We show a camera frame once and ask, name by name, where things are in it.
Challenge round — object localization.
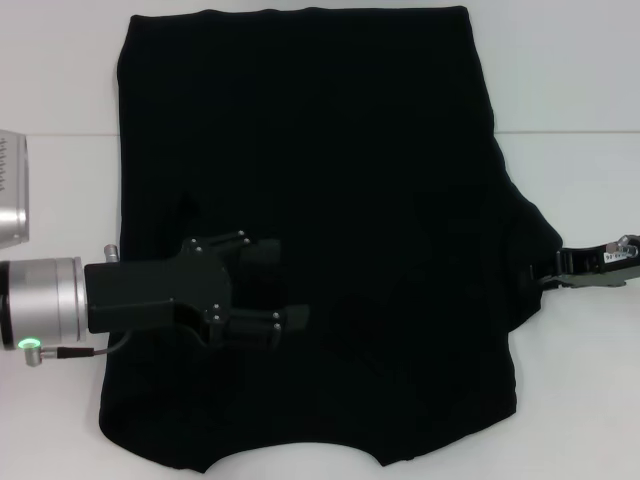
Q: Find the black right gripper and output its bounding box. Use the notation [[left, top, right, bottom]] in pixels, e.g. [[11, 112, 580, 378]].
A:
[[528, 233, 640, 293]]

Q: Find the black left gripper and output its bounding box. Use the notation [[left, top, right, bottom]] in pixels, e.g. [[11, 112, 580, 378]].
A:
[[83, 229, 313, 351]]

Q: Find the black t-shirt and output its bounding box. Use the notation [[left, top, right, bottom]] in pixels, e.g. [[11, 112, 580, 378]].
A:
[[97, 4, 564, 461]]

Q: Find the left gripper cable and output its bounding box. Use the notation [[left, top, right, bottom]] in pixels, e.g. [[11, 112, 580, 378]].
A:
[[19, 327, 134, 369]]

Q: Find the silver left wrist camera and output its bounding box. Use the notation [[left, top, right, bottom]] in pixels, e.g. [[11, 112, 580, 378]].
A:
[[0, 128, 31, 247]]

